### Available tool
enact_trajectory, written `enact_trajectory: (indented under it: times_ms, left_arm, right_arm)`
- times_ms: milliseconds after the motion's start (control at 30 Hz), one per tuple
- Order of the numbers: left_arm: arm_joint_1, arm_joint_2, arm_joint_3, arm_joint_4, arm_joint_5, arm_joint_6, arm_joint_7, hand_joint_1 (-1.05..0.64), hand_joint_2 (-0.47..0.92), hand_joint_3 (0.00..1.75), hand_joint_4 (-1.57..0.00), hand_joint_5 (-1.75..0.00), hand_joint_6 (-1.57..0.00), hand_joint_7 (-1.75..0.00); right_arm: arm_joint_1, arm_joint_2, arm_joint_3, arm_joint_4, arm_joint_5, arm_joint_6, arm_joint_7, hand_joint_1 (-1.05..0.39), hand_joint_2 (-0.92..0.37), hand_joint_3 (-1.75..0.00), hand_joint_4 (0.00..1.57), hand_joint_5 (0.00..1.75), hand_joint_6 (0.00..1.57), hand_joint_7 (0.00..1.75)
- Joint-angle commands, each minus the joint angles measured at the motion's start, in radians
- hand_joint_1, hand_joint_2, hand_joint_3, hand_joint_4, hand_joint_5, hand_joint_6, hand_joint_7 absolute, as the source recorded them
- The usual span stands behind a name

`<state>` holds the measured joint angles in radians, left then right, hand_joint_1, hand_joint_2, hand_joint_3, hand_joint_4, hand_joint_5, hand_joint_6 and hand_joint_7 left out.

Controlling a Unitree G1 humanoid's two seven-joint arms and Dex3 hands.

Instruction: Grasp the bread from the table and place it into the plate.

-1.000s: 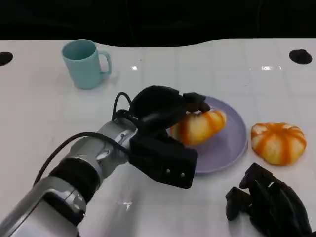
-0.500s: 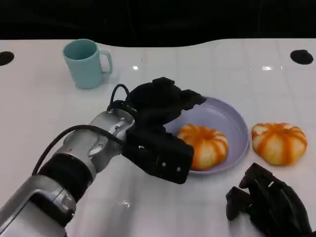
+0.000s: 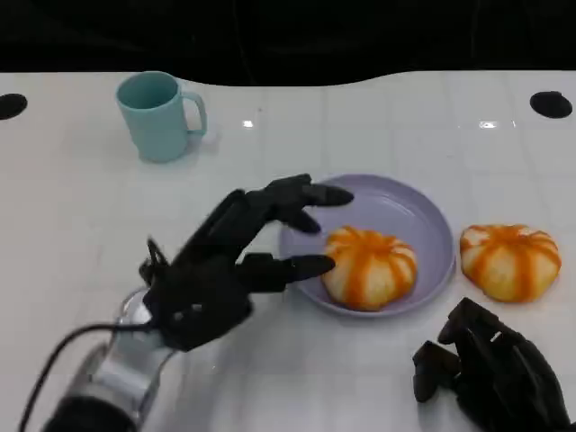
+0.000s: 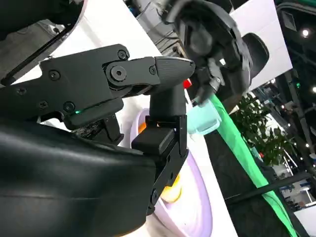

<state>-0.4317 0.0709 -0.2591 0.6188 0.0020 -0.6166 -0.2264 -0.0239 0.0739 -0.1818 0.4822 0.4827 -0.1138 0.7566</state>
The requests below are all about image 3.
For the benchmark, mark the lilac plate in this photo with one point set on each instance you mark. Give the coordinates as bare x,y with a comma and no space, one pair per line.
396,211

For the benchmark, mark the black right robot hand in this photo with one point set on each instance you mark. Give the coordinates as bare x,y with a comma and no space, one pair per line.
504,373

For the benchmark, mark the pale green mug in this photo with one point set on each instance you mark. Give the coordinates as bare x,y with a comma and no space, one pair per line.
153,121

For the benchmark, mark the orange white toy bread roll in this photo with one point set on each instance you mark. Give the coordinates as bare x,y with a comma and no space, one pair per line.
510,263
371,270

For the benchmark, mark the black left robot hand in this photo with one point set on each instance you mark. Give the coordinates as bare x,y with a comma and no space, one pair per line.
202,288

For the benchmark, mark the black round table grommet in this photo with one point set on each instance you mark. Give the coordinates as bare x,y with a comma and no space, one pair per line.
11,105
551,104

